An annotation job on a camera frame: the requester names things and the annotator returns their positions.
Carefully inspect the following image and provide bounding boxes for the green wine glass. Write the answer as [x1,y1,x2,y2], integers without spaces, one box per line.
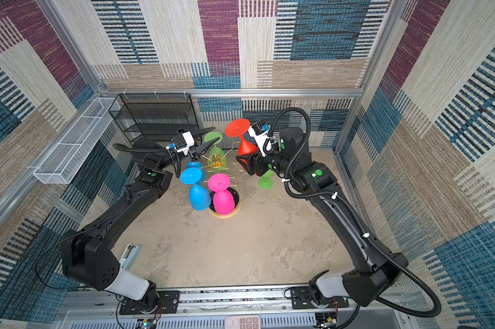
[204,131,225,158]
[258,170,274,189]

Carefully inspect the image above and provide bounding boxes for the pink wine glass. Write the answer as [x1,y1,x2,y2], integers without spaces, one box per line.
[208,174,235,215]

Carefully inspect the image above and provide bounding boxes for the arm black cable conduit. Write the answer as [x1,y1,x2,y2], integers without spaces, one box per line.
[269,106,442,318]
[111,141,178,178]

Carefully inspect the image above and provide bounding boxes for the gold wine glass rack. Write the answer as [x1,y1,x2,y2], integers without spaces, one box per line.
[204,152,240,217]

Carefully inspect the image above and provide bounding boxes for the front blue wine glass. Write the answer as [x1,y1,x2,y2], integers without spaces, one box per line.
[180,167,211,211]

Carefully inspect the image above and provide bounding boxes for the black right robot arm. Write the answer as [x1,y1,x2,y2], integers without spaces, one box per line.
[237,127,409,307]

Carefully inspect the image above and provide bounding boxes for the blue wine glass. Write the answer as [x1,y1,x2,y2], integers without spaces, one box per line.
[180,167,211,211]
[186,161,206,184]

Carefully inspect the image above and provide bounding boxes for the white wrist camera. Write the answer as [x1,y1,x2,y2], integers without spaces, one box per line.
[165,131,195,156]
[248,120,273,157]

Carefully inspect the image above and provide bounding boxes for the white wire mesh basket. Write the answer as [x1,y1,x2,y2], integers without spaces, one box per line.
[33,97,114,185]

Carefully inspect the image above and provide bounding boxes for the light blue flat device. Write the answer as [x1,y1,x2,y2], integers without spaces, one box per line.
[119,243,141,271]

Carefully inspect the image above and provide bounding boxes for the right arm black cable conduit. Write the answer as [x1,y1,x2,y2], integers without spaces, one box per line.
[269,106,442,318]

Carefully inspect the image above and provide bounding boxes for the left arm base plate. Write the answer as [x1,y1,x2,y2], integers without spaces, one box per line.
[118,291,180,315]

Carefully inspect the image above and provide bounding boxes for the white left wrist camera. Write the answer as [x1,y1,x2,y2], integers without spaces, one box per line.
[165,131,195,156]

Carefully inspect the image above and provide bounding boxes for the back blue wine glass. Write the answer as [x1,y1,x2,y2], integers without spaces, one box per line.
[186,161,206,184]

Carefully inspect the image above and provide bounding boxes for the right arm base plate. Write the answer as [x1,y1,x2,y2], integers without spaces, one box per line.
[284,286,349,310]

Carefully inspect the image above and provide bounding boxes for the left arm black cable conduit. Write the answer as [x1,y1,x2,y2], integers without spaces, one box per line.
[111,141,178,178]

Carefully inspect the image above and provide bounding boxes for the pink keypad device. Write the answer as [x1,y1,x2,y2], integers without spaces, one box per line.
[224,315,262,329]

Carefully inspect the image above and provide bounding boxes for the red wine glass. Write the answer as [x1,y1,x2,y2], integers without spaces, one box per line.
[225,119,258,156]

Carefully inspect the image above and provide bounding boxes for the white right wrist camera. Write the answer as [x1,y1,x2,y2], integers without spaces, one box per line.
[248,120,273,157]

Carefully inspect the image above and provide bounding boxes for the black wire shelf rack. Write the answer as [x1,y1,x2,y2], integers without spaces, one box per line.
[108,93,200,145]

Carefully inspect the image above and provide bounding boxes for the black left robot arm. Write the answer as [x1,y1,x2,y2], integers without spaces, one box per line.
[58,127,217,314]

